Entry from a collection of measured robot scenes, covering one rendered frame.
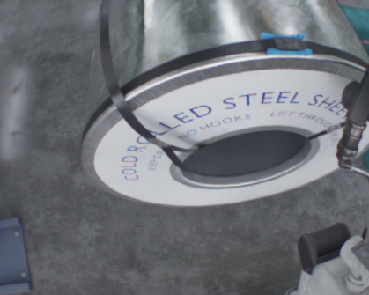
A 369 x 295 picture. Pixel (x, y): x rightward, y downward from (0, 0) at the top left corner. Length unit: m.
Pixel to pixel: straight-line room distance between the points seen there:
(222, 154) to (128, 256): 0.84
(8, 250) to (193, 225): 1.26
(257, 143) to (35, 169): 1.47
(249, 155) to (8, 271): 1.66
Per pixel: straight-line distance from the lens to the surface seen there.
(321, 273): 0.78
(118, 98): 0.73
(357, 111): 0.66
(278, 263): 1.92
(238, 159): 1.43
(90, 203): 1.96
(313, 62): 0.71
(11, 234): 2.14
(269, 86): 0.74
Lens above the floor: 1.82
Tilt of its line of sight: 65 degrees down
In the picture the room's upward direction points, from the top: 4 degrees clockwise
